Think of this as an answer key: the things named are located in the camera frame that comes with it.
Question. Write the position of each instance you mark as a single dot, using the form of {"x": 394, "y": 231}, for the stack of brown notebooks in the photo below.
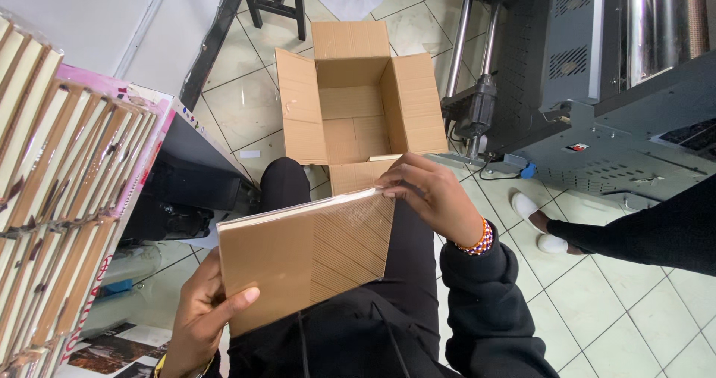
{"x": 59, "y": 187}

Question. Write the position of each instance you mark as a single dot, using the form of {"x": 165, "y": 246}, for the open cardboard carton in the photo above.
{"x": 358, "y": 106}

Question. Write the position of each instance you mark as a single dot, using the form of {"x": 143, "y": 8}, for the large grey printing machine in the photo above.
{"x": 593, "y": 81}

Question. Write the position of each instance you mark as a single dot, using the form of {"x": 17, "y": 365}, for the black machine under table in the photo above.
{"x": 190, "y": 193}

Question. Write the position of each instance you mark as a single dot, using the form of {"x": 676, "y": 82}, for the person's right fingers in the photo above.
{"x": 398, "y": 179}

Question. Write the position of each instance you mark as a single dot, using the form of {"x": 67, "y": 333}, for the white board panel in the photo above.
{"x": 95, "y": 25}

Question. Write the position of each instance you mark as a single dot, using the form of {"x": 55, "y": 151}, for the person's right hand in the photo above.
{"x": 433, "y": 199}

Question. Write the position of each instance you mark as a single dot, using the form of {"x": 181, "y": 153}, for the black wooden stool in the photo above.
{"x": 275, "y": 3}

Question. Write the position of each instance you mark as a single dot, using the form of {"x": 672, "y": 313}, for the brown notebook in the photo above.
{"x": 307, "y": 255}

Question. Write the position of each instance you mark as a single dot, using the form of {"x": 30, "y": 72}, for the person's left hand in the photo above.
{"x": 198, "y": 316}

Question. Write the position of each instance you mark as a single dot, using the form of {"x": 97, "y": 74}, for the person's black trousers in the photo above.
{"x": 358, "y": 288}

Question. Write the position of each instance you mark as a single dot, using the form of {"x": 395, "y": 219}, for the pink printed poster sheet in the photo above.
{"x": 120, "y": 227}

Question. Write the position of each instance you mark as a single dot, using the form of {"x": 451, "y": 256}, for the yellow wrist band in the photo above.
{"x": 160, "y": 365}

